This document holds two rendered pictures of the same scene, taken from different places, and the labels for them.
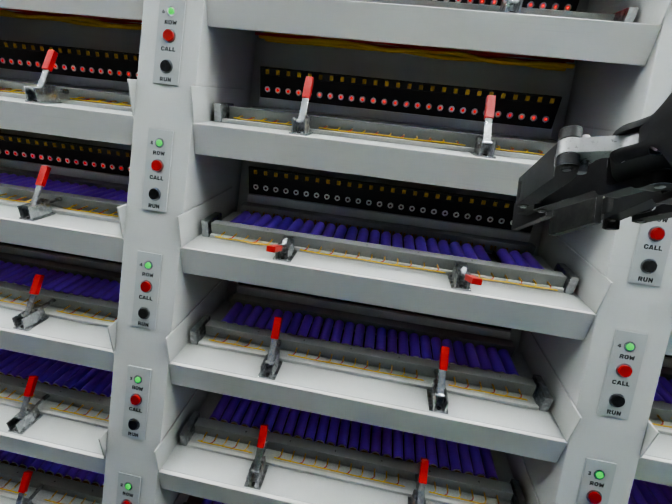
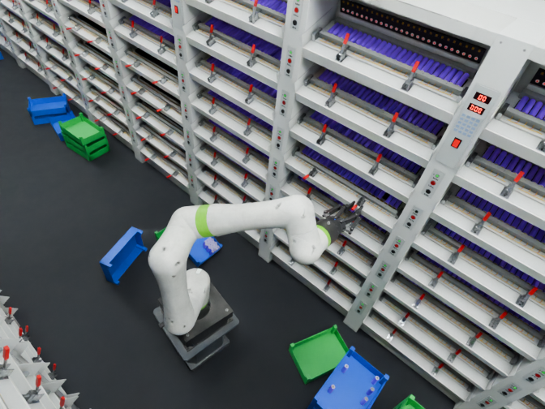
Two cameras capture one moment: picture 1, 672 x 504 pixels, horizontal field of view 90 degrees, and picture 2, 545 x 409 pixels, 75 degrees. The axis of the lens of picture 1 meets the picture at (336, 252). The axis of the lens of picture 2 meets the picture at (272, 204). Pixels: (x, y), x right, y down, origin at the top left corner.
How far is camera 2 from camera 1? 1.32 m
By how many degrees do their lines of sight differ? 48
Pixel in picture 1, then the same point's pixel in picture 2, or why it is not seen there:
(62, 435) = (253, 191)
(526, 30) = (388, 144)
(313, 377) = (318, 208)
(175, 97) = (285, 120)
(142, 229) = (274, 152)
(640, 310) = (405, 234)
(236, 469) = not seen: hidden behind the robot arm
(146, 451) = not seen: hidden behind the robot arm
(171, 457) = not seen: hidden behind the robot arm
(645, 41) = (424, 162)
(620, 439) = (392, 260)
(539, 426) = (375, 247)
